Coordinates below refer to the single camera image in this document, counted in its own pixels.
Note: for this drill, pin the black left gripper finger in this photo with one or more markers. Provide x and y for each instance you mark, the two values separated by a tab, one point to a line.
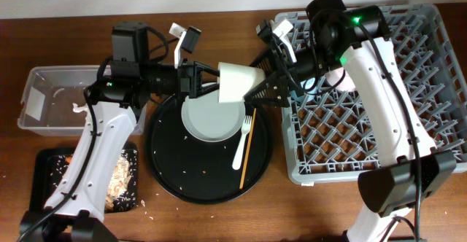
207	88
201	68

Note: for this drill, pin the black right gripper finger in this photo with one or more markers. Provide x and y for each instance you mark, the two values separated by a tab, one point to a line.
272	91
268	62

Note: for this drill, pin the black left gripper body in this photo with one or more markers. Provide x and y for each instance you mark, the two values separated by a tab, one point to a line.
186	79

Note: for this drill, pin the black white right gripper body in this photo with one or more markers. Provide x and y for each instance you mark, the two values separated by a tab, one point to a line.
306	68

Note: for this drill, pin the cream plastic cup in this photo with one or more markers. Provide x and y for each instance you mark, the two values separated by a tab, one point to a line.
235	81

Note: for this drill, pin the white plastic fork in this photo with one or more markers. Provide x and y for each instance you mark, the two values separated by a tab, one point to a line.
245	129

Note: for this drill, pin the white napkin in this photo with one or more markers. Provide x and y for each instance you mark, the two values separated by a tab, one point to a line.
78	109

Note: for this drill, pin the blue plastic cup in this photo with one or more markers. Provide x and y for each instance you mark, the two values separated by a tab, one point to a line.
307	85

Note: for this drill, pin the pink bowl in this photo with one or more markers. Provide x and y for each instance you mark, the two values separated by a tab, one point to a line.
341	79

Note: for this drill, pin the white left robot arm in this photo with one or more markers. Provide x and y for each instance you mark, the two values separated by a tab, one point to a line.
125	81

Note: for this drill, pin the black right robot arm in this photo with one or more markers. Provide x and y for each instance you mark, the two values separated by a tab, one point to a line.
357	41

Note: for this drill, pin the grey dishwasher rack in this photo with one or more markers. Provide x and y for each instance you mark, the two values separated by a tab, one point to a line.
328	138

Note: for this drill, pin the light blue plate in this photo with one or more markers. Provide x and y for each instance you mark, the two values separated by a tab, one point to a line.
206	119

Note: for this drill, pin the wooden chopstick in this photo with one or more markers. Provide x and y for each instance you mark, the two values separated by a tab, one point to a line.
247	152

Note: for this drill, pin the round black tray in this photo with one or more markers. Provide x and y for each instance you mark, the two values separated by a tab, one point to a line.
197	171

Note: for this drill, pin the food leftovers pile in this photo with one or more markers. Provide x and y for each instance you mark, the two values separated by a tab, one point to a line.
122	190

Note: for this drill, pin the clear plastic bin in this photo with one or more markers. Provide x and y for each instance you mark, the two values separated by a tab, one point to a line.
49	98

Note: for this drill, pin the black rectangular tray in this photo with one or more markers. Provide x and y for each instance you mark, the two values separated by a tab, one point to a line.
43	160

